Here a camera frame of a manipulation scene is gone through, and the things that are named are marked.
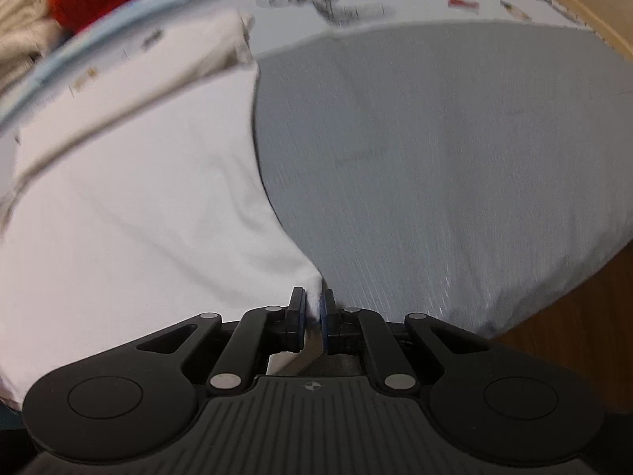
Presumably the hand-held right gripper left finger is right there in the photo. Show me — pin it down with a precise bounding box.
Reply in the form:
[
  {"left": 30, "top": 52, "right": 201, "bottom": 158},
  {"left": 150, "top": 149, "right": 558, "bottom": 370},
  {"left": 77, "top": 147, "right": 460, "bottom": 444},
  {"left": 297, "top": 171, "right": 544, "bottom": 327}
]
[{"left": 136, "top": 286, "right": 310, "bottom": 397}]

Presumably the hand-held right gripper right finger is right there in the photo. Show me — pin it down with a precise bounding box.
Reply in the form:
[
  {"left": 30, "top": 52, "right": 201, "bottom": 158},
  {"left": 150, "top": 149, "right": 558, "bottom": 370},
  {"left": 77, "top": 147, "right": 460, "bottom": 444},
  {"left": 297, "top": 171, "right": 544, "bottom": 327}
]
[{"left": 320, "top": 288, "right": 490, "bottom": 397}]

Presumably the white long sleeve shirt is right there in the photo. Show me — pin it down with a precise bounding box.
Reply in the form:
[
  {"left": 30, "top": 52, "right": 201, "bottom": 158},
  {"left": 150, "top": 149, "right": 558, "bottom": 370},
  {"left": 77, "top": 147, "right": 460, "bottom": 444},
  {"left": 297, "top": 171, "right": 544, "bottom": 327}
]
[{"left": 0, "top": 10, "right": 324, "bottom": 401}]

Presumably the grey deer print bed sheet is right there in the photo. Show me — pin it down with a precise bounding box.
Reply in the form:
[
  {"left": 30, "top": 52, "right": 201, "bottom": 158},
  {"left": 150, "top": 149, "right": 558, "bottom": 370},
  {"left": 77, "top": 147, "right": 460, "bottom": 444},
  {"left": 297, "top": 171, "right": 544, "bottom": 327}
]
[{"left": 0, "top": 0, "right": 633, "bottom": 342}]

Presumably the cream folded quilt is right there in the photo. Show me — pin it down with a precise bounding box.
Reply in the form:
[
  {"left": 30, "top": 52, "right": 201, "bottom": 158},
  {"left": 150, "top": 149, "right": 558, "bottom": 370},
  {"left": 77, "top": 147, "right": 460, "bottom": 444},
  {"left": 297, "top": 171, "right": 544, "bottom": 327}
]
[{"left": 0, "top": 0, "right": 75, "bottom": 90}]

